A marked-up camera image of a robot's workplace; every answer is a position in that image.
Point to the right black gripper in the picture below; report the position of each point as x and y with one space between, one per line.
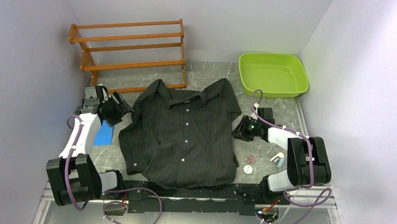
240 133

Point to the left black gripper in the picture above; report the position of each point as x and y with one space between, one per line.
122 108

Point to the black pinstriped shirt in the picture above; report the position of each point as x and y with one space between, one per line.
182 138

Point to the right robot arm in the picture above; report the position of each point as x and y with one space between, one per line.
307 161

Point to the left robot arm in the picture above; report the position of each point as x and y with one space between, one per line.
72 176

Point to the red round brooch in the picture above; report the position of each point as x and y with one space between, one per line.
250 159

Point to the blue flat mat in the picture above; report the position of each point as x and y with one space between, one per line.
104 135

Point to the white round badge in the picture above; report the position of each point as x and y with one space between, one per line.
247 169

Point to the orange wooden shoe rack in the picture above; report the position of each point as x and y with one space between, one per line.
135 45

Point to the green plastic basin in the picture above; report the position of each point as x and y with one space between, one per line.
278 75

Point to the black base beam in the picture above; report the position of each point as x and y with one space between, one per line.
243 199

